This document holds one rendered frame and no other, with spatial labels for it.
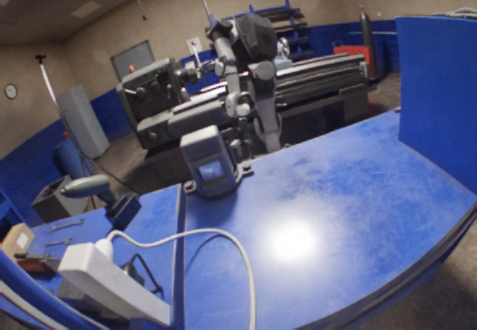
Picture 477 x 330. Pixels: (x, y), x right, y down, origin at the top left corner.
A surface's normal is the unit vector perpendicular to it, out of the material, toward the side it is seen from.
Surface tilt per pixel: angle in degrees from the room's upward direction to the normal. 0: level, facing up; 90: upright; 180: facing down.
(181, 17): 90
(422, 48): 90
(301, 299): 0
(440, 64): 90
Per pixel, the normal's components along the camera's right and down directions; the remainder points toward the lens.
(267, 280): -0.27, -0.84
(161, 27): 0.17, 0.44
